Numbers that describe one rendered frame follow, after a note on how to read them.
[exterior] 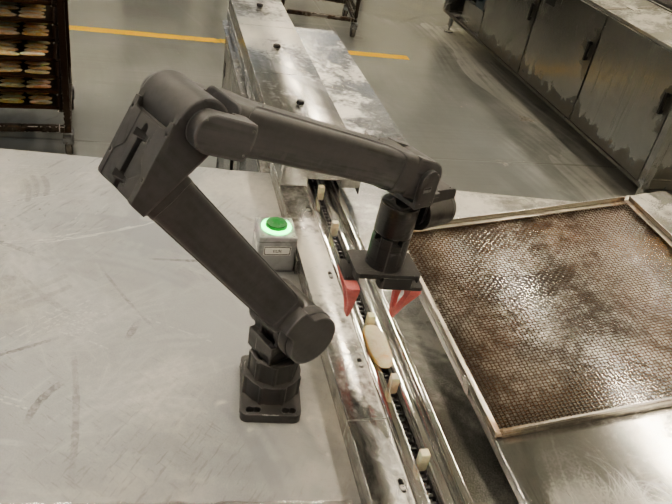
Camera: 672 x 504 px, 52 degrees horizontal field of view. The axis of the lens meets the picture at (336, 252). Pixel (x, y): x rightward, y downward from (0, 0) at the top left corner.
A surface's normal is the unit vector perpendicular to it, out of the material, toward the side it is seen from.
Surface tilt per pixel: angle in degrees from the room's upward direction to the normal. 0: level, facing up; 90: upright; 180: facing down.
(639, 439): 10
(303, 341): 90
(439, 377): 0
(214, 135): 90
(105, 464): 0
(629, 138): 90
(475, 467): 0
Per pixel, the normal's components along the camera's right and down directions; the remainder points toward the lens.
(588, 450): -0.01, -0.81
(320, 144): 0.65, 0.47
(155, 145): -0.58, -0.18
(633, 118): -0.96, -0.02
